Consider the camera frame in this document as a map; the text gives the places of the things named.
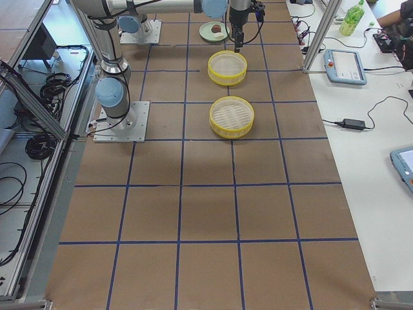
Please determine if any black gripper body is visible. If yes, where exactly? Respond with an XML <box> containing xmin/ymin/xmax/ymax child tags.
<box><xmin>229</xmin><ymin>0</ymin><xmax>265</xmax><ymax>26</ymax></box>

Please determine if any white bun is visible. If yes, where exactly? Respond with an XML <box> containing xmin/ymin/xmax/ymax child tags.
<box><xmin>214</xmin><ymin>32</ymin><xmax>225</xmax><ymax>41</ymax></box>

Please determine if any brown bun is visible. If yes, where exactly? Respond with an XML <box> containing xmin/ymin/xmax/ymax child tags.
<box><xmin>211</xmin><ymin>24</ymin><xmax>221</xmax><ymax>34</ymax></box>

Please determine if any yellow bamboo steamer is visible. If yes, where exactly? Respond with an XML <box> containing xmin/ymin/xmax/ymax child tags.
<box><xmin>209</xmin><ymin>96</ymin><xmax>255</xmax><ymax>139</ymax></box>
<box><xmin>208</xmin><ymin>50</ymin><xmax>248</xmax><ymax>87</ymax></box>

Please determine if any person forearm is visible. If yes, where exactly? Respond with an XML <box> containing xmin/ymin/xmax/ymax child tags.
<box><xmin>378</xmin><ymin>10</ymin><xmax>403</xmax><ymax>28</ymax></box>

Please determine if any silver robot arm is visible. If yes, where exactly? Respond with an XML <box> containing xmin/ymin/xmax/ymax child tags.
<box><xmin>72</xmin><ymin>1</ymin><xmax>136</xmax><ymax>133</ymax></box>
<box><xmin>104</xmin><ymin>1</ymin><xmax>265</xmax><ymax>52</ymax></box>

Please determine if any light green plate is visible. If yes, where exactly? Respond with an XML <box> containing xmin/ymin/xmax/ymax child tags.
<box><xmin>199</xmin><ymin>21</ymin><xmax>230</xmax><ymax>43</ymax></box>

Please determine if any blue teach pendant far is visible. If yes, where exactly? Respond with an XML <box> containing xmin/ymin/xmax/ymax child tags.
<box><xmin>323</xmin><ymin>49</ymin><xmax>367</xmax><ymax>85</ymax></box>

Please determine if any blue teach pendant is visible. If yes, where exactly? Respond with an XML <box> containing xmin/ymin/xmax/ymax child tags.
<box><xmin>323</xmin><ymin>49</ymin><xmax>367</xmax><ymax>85</ymax></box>
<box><xmin>390</xmin><ymin>147</ymin><xmax>413</xmax><ymax>192</ymax></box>

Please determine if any green drink bottle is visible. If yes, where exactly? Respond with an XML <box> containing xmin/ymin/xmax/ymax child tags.
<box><xmin>339</xmin><ymin>0</ymin><xmax>365</xmax><ymax>36</ymax></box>

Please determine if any black power adapter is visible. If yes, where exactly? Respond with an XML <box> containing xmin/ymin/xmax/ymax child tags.
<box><xmin>334</xmin><ymin>118</ymin><xmax>366</xmax><ymax>130</ymax></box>

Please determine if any blue teach pendant near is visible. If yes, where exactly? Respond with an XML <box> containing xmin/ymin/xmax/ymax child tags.
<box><xmin>390</xmin><ymin>147</ymin><xmax>413</xmax><ymax>192</ymax></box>

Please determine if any aluminium frame post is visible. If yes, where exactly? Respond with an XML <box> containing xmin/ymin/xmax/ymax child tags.
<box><xmin>302</xmin><ymin>0</ymin><xmax>342</xmax><ymax>74</ymax></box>

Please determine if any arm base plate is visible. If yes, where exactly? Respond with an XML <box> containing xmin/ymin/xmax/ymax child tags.
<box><xmin>119</xmin><ymin>19</ymin><xmax>162</xmax><ymax>45</ymax></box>
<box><xmin>93</xmin><ymin>101</ymin><xmax>150</xmax><ymax>143</ymax></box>

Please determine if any aluminium frame rail left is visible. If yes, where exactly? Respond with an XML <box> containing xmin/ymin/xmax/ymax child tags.
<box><xmin>1</xmin><ymin>60</ymin><xmax>68</xmax><ymax>140</ymax></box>

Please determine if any black cable coil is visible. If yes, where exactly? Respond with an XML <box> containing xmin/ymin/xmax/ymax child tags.
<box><xmin>25</xmin><ymin>132</ymin><xmax>56</xmax><ymax>160</ymax></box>

